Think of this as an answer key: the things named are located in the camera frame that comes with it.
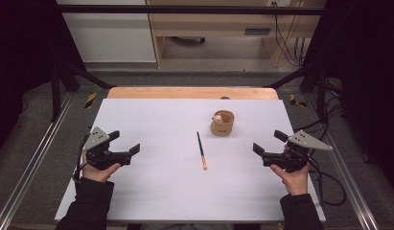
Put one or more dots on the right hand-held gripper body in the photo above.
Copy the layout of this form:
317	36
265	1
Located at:
305	140

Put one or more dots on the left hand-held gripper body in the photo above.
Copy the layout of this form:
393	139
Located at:
96	139

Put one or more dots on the wooden pen holder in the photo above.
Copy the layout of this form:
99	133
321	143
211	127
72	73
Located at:
222	126

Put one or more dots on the black pen with wooden end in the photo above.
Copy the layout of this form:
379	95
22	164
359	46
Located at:
201	150

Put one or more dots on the person's left hand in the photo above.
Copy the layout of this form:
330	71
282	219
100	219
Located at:
97	175

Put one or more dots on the person's right hand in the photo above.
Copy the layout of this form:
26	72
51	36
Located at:
295	182

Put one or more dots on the yellow tool right floor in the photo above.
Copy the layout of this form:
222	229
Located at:
294	100

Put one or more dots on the yellow tool floor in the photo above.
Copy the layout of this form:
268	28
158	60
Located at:
294	100
90	100

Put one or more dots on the yellow tool left floor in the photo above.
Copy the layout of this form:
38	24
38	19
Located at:
90	100

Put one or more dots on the white board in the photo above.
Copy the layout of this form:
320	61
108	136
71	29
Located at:
172	188

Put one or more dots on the wooden table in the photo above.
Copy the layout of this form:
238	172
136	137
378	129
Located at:
172	92

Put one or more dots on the black curtain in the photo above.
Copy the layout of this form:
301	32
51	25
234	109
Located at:
367	64
22	48

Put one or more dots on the white cabinet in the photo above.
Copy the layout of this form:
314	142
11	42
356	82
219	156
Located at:
111	35

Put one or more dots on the wooden desk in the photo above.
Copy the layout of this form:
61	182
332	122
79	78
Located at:
210	24

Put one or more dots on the black frame post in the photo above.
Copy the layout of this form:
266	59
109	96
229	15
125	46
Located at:
321	96

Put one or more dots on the aluminium rail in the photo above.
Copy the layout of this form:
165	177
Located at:
348	179
28	166

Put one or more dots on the black frame brace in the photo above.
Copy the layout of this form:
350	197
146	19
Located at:
89	76
290	76

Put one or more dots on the black frame crossbar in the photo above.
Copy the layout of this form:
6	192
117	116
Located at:
185	9

